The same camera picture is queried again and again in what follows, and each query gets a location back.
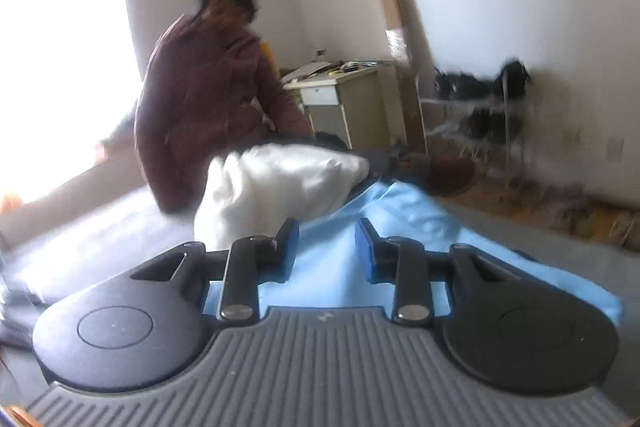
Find white folded cloth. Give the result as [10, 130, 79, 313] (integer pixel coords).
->
[193, 142, 371, 249]

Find light blue shirt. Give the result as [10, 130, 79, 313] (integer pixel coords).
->
[204, 179, 624, 324]

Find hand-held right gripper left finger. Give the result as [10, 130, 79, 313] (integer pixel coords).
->
[129, 217, 301, 323]

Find papers on cabinet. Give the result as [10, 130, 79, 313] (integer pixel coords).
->
[282, 61, 382, 84]

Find brown basket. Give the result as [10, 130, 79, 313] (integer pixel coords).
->
[429, 154, 479, 196]

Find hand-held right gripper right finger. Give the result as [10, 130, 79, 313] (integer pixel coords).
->
[354, 217, 524, 326]

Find long cardboard board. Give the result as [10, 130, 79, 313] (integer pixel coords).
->
[362, 0, 434, 144]

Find beige bedside cabinet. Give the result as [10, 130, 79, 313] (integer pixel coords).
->
[284, 61, 409, 151]

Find metal shoe rack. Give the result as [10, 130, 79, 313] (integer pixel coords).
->
[417, 59, 534, 168]

